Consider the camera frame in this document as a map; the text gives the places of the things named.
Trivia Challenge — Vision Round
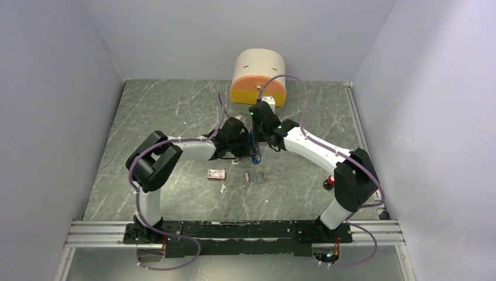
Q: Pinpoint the blue black stapler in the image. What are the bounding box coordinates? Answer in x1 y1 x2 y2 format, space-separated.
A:
249 131 262 165

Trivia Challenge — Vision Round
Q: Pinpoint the red white staple box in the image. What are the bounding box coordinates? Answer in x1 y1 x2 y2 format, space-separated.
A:
206 169 226 180

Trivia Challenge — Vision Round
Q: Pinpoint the staple box tray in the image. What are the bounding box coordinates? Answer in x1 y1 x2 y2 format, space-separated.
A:
244 172 267 183

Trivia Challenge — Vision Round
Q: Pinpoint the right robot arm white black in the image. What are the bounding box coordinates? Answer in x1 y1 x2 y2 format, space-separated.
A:
249 101 379 242

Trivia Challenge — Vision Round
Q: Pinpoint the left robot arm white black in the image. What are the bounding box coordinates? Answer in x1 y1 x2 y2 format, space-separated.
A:
126 117 256 244

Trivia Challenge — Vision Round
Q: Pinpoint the beige mini drawer cabinet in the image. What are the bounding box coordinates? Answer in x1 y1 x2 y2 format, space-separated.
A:
229 48 285 115

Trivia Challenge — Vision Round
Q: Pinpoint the red emergency stop button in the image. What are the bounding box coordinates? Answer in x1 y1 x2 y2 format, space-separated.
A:
322 176 335 191

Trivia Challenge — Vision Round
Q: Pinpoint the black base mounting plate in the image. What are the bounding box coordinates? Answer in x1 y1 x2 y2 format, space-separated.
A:
122 220 353 258

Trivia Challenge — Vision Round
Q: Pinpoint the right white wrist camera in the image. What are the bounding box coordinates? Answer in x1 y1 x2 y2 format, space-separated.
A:
261 96 275 112

